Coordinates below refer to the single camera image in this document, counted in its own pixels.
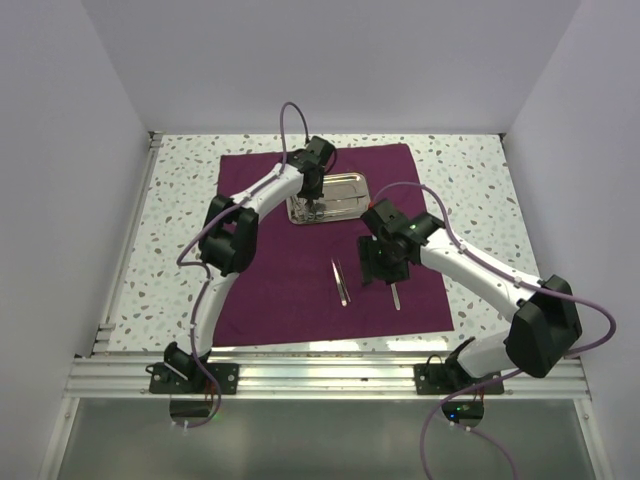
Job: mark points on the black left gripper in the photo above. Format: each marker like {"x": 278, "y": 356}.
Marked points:
{"x": 316, "y": 192}

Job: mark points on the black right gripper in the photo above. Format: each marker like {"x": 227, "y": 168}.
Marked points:
{"x": 371, "y": 268}

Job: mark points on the steel ring-handled scissors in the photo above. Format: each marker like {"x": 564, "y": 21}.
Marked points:
{"x": 306, "y": 211}

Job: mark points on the steel scalpel handle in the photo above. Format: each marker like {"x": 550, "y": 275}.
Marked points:
{"x": 395, "y": 297}

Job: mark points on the steel wide tweezers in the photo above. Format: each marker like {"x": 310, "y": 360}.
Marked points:
{"x": 340, "y": 285}

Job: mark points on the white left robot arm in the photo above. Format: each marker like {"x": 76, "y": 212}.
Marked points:
{"x": 227, "y": 245}

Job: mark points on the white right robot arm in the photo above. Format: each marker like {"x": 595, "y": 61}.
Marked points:
{"x": 543, "y": 322}

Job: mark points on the steel instrument tray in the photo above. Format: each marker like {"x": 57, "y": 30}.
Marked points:
{"x": 343, "y": 183}

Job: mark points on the steel instruments in tray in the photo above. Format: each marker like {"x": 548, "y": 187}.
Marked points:
{"x": 336, "y": 199}

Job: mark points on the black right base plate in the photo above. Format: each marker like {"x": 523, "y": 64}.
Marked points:
{"x": 437, "y": 376}

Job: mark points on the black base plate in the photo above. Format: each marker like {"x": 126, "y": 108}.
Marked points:
{"x": 223, "y": 378}
{"x": 437, "y": 376}

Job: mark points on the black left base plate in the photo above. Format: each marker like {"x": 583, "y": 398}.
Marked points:
{"x": 223, "y": 378}

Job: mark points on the aluminium front rail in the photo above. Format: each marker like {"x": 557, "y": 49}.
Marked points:
{"x": 311, "y": 376}

